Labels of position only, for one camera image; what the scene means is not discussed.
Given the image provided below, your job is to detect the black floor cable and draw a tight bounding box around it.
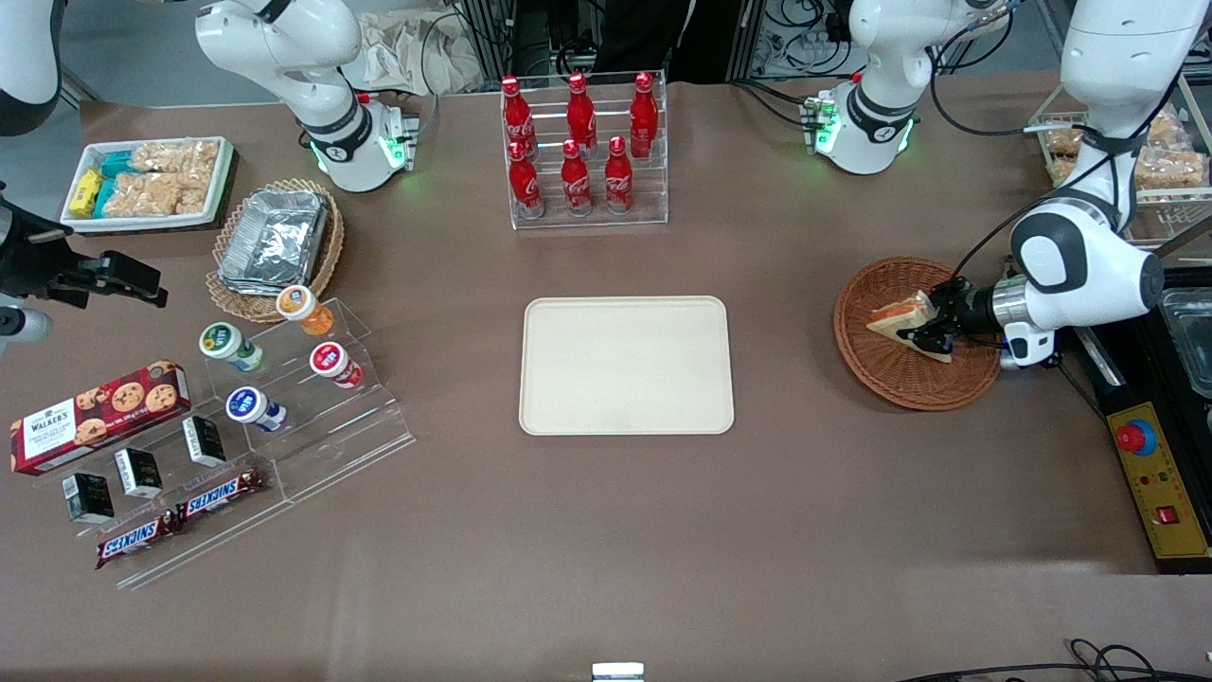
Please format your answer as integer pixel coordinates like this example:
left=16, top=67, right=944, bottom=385
left=895, top=638, right=1212, bottom=682

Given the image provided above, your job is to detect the white rectangular snack tray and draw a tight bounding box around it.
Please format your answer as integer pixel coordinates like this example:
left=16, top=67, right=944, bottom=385
left=59, top=135, right=237, bottom=235

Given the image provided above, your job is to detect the white wire rack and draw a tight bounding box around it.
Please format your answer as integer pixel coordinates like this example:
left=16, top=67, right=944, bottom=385
left=1027, top=71, right=1212, bottom=253

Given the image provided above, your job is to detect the metal pan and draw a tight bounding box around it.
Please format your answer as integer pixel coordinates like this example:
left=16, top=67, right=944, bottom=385
left=1157, top=289, right=1212, bottom=401

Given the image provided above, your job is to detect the blue lid yogurt cup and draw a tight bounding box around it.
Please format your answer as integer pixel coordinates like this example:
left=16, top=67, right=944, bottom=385
left=224, top=386, right=288, bottom=434

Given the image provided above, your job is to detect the beige rectangular tray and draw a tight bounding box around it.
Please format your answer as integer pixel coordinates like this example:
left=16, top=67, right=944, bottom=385
left=518, top=296, right=737, bottom=437

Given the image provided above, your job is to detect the orange lid yogurt cup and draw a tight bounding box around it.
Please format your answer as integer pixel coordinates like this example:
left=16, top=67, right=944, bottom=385
left=276, top=284, right=335, bottom=338

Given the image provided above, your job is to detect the aluminium profile frame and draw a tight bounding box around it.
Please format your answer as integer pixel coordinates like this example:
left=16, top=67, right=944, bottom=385
left=458, top=0, right=637, bottom=84

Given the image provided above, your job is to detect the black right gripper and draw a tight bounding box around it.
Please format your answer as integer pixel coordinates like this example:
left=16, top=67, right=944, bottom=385
left=0, top=185, right=169, bottom=310

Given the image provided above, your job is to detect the clear acrylic bottle rack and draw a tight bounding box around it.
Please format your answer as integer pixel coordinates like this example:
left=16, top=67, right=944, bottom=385
left=499, top=68, right=670, bottom=232

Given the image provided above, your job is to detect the Snickers chocolate bar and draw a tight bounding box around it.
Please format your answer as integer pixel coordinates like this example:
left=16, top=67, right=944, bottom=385
left=94, top=511, right=182, bottom=570
left=174, top=466, right=267, bottom=523

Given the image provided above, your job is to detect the red cola bottle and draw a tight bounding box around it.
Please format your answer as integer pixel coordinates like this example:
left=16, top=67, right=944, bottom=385
left=565, top=72, right=598, bottom=158
left=629, top=71, right=660, bottom=160
left=560, top=139, right=595, bottom=218
left=501, top=76, right=537, bottom=158
left=508, top=140, right=546, bottom=220
left=603, top=136, right=636, bottom=215

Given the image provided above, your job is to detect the clear rice cracker packet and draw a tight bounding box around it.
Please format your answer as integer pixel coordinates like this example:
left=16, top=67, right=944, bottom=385
left=104, top=170, right=211, bottom=218
left=132, top=139, right=221, bottom=175

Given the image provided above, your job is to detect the triangular sandwich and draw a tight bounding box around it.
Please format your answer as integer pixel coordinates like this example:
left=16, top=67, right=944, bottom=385
left=866, top=290, right=954, bottom=365

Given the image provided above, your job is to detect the clear acrylic cup step stand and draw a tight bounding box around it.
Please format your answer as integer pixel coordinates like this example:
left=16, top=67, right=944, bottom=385
left=203, top=297, right=417, bottom=504

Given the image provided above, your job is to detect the yellow snack packet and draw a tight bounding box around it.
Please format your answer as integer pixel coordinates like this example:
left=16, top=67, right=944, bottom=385
left=70, top=168, right=104, bottom=218

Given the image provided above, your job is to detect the brown round wicker basket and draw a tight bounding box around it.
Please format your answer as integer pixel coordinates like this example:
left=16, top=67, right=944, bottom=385
left=833, top=258, right=1007, bottom=412

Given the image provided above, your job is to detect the yellow control box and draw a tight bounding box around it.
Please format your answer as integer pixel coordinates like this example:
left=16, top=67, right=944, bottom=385
left=1060, top=232, right=1212, bottom=577

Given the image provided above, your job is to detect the red Walkers cookie box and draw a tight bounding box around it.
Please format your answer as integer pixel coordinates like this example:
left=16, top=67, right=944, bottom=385
left=9, top=359, right=193, bottom=477

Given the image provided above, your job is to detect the light oval wicker basket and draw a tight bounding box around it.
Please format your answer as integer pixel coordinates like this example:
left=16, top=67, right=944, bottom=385
left=205, top=177, right=346, bottom=325

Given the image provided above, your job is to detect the aluminium foil container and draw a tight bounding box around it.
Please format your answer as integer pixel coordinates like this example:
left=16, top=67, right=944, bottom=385
left=217, top=188, right=330, bottom=296

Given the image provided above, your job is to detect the beige cloth bag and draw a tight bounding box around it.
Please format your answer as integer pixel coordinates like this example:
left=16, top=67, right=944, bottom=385
left=343, top=8, right=486, bottom=97

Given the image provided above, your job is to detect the clear acrylic snack step stand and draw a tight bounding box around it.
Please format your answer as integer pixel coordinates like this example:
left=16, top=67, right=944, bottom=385
left=28, top=398, right=296, bottom=591

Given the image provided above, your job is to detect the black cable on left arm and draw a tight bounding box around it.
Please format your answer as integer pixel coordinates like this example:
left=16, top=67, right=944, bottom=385
left=931, top=0, right=1196, bottom=285

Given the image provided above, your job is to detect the small black box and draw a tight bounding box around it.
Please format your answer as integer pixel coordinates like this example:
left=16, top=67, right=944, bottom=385
left=181, top=414, right=227, bottom=469
left=62, top=471, right=116, bottom=526
left=113, top=447, right=165, bottom=500

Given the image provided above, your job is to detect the green lid yogurt cup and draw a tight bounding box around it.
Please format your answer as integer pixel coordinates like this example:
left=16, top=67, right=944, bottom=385
left=198, top=321, right=265, bottom=373

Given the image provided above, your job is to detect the red lid yogurt cup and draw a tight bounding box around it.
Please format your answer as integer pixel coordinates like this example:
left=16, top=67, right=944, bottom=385
left=309, top=341, right=365, bottom=390

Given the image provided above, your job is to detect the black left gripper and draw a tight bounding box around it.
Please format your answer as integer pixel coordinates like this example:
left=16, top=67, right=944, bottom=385
left=906, top=277, right=997, bottom=355

